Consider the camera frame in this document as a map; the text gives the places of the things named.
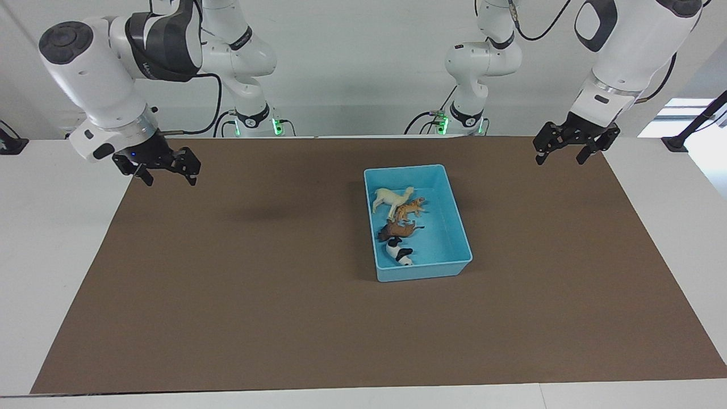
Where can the black desk clamp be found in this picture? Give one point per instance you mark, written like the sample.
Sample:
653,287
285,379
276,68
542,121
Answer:
10,143

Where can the brown table mat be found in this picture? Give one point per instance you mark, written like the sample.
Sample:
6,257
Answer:
318,329

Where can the black and white panda toy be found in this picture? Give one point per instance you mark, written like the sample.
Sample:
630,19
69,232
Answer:
401,254

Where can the white wall socket box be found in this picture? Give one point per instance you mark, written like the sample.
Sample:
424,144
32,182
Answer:
74,126

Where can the brown lion toy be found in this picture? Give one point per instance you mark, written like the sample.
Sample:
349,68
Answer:
400,230

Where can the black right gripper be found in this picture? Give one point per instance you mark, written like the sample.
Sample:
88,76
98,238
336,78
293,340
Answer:
156,154

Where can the light blue plastic storage box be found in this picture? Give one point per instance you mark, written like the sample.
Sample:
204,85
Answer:
440,244

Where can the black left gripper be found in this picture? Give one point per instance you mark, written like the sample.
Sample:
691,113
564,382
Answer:
573,133

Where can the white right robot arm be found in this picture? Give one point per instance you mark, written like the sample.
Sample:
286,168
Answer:
96,74

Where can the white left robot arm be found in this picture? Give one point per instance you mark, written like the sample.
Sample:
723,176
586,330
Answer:
625,57

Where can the orange striped tiger toy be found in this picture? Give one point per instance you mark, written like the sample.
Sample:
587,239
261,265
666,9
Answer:
410,209

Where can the black clamped pole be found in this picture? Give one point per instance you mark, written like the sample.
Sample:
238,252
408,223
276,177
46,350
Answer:
696,122

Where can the cream llama toy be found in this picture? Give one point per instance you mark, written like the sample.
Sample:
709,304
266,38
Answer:
389,197

